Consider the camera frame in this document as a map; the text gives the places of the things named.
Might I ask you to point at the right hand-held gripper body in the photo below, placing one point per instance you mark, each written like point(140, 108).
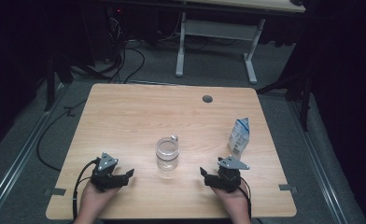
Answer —
point(229, 179)

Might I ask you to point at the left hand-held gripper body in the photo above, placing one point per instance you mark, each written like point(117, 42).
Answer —
point(105, 179)

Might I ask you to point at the white and blue pouch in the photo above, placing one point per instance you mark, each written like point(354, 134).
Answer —
point(238, 138)

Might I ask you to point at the clear glass clip-top jar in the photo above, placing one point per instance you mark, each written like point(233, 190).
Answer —
point(167, 155)

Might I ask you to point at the person's left hand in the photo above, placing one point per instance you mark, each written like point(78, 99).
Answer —
point(94, 199)

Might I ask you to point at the person's right hand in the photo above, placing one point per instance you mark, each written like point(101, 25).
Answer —
point(235, 202)

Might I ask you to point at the grey tape strip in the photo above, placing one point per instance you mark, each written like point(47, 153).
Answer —
point(55, 191)
point(287, 187)

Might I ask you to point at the black metal stand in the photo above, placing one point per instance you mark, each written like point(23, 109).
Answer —
point(50, 87)
point(305, 105)

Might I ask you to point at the white-framed desk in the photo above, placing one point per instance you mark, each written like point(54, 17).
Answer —
point(218, 31)

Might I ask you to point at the dark equipment with red light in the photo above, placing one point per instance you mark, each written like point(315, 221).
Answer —
point(117, 18)

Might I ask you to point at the metal floor rail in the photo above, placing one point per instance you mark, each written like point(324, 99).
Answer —
point(321, 174)
point(16, 161)

